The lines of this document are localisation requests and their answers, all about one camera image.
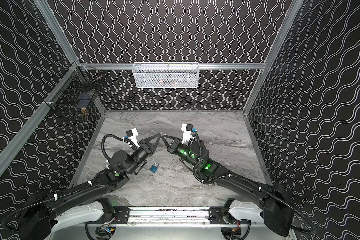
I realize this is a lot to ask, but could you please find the blue padlock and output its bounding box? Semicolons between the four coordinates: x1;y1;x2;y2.
149;163;159;173

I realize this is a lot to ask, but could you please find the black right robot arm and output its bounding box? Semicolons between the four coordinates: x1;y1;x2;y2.
161;132;316;237

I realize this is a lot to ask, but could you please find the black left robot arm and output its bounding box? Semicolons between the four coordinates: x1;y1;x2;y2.
2;134;161;240

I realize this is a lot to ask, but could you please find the brass padlock in basket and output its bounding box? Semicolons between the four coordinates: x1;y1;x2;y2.
81;108;88;118

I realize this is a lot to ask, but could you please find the aluminium back crossbar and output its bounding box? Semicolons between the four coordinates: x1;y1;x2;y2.
80;62;266;71

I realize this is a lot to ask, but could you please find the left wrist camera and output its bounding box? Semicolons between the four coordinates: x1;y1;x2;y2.
124;128;139;150

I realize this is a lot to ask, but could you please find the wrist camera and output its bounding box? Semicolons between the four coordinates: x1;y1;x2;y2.
181;124;197;144
124;128;139;150

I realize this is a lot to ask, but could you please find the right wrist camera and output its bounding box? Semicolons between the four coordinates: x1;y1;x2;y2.
181;124;197;144

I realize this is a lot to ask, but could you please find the white mesh wall basket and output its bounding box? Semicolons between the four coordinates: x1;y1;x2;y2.
132;67;200;89

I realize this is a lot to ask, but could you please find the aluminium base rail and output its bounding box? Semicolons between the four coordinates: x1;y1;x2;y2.
89;206;253;227

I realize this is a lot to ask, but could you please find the black wire wall basket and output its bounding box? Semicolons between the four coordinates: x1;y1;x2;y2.
50;66;106;122

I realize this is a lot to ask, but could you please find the aluminium left side rail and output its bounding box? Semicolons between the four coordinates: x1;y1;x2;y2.
0;63;78;177

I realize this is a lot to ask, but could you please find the aluminium frame post back left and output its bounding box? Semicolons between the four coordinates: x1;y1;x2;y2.
34;0;79;64

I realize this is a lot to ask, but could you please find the aluminium frame post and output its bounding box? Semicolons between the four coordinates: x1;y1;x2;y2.
34;0;79;64
243;0;304;117

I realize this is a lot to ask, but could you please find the aluminium frame post back right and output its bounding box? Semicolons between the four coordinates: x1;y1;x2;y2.
243;0;304;117

